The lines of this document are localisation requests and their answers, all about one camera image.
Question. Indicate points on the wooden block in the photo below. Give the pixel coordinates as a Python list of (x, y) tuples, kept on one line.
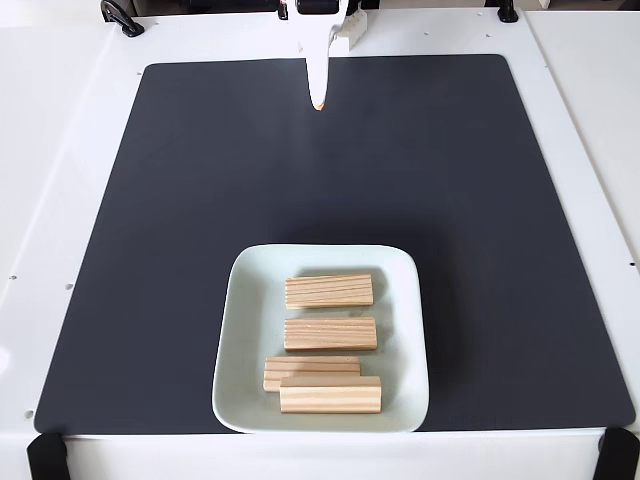
[(330, 396), (295, 369), (330, 334), (330, 291)]

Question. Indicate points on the pale square plate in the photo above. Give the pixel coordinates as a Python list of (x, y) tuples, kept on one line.
[(240, 325)]

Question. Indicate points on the black table clamp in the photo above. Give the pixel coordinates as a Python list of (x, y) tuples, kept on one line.
[(125, 25), (283, 11), (507, 14)]

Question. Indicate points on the dark grey table mat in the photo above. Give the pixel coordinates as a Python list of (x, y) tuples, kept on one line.
[(150, 300)]

